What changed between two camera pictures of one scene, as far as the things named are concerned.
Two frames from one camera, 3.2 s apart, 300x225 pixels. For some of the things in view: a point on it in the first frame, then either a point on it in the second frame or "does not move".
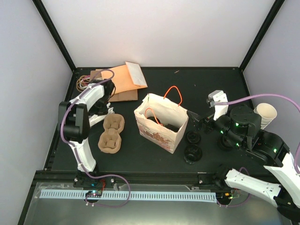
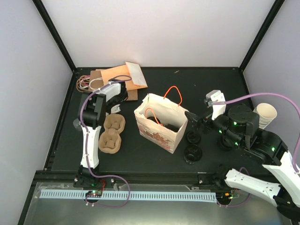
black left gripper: [104, 111] to [108, 111]
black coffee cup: [192, 153] does not move
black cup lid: [225, 144] does not move
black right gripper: [197, 124] does not move
